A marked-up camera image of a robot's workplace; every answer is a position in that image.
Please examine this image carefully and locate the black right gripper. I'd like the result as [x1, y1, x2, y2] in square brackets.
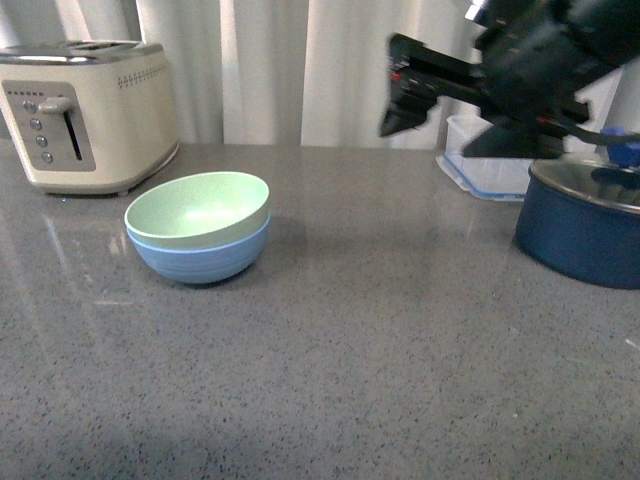
[378, 0, 639, 159]

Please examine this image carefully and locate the green plastic bowl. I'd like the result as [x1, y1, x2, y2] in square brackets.
[124, 171, 270, 250]

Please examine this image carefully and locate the blue plastic bowl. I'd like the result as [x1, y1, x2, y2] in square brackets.
[128, 215, 271, 284]

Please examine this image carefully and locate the clear plastic food container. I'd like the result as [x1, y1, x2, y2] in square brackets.
[436, 115, 532, 201]

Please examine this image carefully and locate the glass lid blue knob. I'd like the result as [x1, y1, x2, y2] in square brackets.
[529, 152, 639, 215]

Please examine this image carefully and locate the blue saucepan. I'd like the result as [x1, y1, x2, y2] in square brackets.
[515, 163, 639, 290]

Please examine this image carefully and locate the white curtain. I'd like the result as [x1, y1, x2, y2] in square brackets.
[1, 1, 480, 149]

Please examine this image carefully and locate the cream two-slot toaster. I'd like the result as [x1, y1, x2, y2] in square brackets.
[1, 40, 179, 194]

